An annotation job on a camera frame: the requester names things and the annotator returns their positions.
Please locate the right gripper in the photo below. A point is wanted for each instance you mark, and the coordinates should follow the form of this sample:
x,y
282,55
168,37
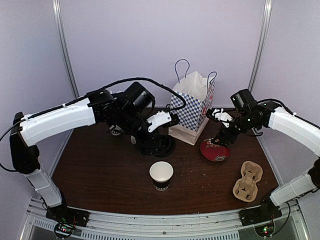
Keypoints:
x,y
224,132

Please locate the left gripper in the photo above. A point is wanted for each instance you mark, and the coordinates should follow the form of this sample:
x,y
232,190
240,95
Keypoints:
x,y
142,145

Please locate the black plastic cup lid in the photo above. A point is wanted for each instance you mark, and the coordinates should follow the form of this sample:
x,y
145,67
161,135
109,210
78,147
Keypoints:
x,y
166,146

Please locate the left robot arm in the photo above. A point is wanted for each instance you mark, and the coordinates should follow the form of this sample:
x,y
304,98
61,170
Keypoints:
x,y
120,110

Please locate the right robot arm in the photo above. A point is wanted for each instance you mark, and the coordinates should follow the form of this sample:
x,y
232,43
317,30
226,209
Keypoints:
x,y
275,115

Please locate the red floral plate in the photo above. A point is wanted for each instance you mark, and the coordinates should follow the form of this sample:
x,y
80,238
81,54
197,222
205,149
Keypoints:
x,y
213,153

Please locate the white ceramic mug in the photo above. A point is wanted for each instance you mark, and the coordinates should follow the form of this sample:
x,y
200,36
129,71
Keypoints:
x,y
133,140

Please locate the white paper cup with straws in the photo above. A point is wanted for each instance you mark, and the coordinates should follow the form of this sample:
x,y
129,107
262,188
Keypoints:
x,y
116,131

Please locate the blue checkered paper bag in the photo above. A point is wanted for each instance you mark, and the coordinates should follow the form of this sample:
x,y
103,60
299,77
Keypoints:
x,y
198,93

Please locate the cardboard cup carrier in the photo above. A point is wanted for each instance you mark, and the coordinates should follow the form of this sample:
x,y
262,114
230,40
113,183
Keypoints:
x,y
245,188

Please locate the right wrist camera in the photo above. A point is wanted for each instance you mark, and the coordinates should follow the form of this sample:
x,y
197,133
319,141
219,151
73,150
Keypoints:
x,y
219,115

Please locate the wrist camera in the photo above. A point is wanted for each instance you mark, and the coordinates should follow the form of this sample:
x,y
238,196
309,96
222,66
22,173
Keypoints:
x,y
219,115
162,118

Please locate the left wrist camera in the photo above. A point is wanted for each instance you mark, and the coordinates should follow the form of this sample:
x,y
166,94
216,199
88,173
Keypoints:
x,y
162,118

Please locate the aluminium front rail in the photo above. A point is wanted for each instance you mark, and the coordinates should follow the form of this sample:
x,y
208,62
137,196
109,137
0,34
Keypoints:
x,y
224,225

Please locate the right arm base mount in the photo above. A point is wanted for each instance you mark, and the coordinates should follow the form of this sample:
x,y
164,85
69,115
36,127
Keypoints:
x,y
262,219

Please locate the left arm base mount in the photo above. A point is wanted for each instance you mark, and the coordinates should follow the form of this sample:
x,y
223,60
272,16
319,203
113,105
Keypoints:
x,y
67,220

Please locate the left aluminium post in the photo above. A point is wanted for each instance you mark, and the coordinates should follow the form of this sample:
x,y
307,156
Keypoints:
x,y
63,43

